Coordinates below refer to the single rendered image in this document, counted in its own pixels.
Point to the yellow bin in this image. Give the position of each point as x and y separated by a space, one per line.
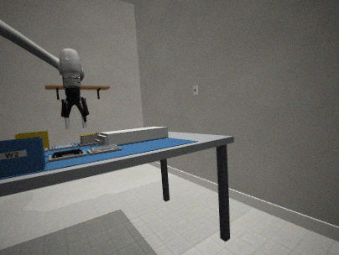
34 135

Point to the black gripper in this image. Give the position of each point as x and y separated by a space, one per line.
73 98

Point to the blue bench mat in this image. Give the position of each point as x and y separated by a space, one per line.
128 149

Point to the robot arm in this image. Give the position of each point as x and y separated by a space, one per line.
68 64

